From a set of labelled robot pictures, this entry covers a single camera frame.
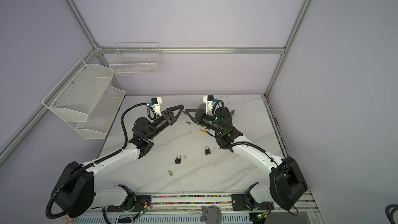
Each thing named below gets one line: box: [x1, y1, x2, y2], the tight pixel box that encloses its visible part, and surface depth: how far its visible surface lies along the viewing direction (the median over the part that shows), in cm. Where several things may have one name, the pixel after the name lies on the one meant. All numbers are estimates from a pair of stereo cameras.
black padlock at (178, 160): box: [174, 154, 182, 165], surface depth 88 cm
